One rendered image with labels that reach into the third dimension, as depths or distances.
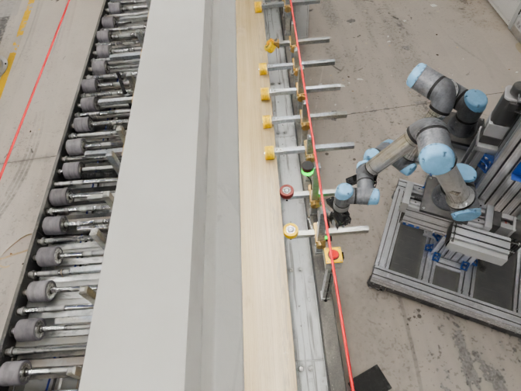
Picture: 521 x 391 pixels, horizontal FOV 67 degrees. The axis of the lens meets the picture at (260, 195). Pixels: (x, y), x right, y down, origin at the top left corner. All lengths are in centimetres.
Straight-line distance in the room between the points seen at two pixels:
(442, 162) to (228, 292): 125
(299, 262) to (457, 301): 107
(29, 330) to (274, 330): 120
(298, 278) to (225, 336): 189
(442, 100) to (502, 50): 309
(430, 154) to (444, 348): 170
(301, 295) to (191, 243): 193
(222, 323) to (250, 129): 218
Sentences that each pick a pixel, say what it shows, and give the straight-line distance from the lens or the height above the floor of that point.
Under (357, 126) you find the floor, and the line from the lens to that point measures 376.
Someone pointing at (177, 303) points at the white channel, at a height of 246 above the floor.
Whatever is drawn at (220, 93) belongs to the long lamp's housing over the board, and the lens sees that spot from 54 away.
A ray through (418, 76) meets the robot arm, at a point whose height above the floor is 152.
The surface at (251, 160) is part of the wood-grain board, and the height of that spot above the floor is 90.
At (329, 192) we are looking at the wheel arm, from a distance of 225.
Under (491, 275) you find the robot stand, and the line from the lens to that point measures 301.
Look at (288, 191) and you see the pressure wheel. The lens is 219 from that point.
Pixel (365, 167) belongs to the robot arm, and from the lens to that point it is 184.
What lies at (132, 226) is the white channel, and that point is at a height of 246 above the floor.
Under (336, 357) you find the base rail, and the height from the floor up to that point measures 70.
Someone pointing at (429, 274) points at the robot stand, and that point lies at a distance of 284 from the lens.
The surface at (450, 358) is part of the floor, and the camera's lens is 296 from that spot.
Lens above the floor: 273
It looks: 57 degrees down
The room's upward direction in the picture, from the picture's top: 7 degrees counter-clockwise
